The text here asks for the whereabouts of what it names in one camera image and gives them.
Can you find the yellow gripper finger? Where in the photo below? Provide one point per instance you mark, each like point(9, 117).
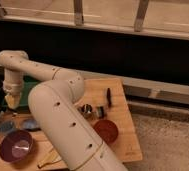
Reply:
point(12, 101)

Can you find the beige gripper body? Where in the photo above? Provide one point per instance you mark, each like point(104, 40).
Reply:
point(13, 82)

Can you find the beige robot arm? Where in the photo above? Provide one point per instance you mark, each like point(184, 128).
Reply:
point(51, 103)

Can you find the green bin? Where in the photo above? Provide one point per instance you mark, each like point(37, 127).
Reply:
point(25, 92)

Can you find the blue plate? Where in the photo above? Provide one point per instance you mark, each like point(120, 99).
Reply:
point(30, 125)

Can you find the purple bowl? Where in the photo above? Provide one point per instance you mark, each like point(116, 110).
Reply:
point(16, 146)

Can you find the yellow tongs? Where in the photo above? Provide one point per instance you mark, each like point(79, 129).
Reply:
point(50, 158)

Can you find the small dark metal object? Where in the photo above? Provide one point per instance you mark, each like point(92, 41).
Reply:
point(101, 112)

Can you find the red bowl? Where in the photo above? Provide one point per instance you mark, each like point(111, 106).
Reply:
point(107, 130)

